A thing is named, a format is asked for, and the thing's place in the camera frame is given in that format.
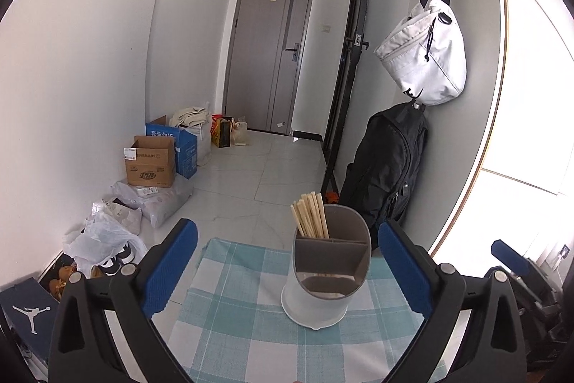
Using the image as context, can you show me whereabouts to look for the blue cardboard box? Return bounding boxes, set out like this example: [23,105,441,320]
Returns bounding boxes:
[146,117,198,179]

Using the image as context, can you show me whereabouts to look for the white sling bag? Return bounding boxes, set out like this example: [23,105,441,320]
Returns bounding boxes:
[374,0,467,106]

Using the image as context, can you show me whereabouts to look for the teal plaid tablecloth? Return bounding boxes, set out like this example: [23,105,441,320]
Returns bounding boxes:
[152,237,449,383]

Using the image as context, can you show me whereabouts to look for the black paper bag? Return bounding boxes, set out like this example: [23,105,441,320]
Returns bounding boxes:
[212,117,234,148]

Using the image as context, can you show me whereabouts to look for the black open door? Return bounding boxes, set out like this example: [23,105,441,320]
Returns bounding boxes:
[320,0,377,195]

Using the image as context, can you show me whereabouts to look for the brown cardboard box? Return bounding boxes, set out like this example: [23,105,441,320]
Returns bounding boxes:
[123,135,177,187]

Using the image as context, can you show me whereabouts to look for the white parcel bag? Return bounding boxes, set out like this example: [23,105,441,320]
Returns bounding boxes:
[90,197,143,231]

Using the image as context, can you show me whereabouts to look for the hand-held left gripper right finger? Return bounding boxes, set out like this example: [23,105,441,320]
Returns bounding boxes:
[377,219,527,383]

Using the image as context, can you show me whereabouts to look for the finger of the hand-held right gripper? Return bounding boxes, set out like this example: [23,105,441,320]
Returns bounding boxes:
[509,275,553,321]
[490,239,563,291]

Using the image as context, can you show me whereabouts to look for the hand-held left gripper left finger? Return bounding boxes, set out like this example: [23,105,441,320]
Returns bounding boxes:
[48,218,199,383]

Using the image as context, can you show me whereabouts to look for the bundle of wooden chopsticks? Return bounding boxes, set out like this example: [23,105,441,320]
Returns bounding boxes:
[291,192,330,240]

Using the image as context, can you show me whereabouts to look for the white grey utensil holder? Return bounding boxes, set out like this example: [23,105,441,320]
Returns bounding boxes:
[281,205,372,328]

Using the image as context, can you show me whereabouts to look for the grey parcel bag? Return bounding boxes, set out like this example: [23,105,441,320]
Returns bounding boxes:
[111,181,193,228]

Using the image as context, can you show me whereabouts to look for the white crumpled plastic bag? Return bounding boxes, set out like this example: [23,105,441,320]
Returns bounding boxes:
[63,215,148,276]

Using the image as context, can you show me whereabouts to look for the brown shoes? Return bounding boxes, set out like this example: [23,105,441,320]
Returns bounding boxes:
[48,264,106,303]

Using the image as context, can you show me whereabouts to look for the beige tote bag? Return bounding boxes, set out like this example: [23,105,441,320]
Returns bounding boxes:
[231,120,249,147]

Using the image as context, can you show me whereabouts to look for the grey entrance door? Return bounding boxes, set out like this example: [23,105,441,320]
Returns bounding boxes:
[223,0,317,137]

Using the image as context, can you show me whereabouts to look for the dark blue shoe box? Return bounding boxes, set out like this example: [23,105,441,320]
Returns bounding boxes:
[0,277,63,366]

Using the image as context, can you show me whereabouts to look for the black backpack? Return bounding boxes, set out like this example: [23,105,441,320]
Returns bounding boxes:
[338,102,429,226]

